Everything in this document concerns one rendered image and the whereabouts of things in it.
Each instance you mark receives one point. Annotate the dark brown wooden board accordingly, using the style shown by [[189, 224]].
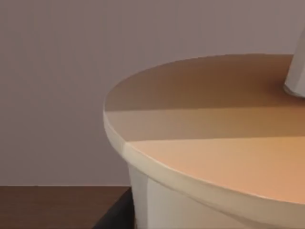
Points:
[[47, 207]]

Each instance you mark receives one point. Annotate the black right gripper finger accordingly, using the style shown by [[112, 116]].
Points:
[[121, 214]]

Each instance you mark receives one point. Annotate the cream plant pot brown soil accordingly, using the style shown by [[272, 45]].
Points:
[[214, 162]]

